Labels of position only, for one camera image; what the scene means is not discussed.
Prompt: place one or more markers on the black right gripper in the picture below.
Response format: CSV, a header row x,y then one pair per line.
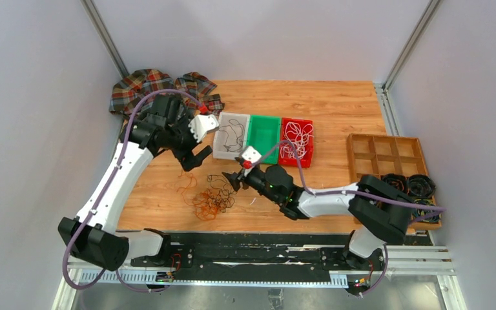
x,y
235,178

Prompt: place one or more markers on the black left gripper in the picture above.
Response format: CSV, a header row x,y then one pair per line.
x,y
183,124

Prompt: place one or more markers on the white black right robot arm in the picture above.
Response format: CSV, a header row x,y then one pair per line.
x,y
381,209

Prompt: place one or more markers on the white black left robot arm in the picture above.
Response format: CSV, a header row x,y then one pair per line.
x,y
167,125

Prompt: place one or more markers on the white plastic bin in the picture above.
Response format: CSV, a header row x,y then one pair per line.
x,y
229,139

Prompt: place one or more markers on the green plastic bin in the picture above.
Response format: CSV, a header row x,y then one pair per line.
x,y
263,132

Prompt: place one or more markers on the plaid flannel shirt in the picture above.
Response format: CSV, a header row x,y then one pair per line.
x,y
127,92

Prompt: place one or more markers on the wooden compartment tray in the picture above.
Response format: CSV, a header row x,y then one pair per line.
x,y
398,161

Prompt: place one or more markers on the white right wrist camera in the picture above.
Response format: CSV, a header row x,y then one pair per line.
x,y
248,159

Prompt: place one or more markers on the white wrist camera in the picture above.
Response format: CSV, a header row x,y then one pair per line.
x,y
201,125
248,159

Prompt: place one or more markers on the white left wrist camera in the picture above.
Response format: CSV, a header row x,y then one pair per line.
x,y
201,125

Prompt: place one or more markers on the black mounting rail base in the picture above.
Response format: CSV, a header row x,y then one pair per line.
x,y
250,260

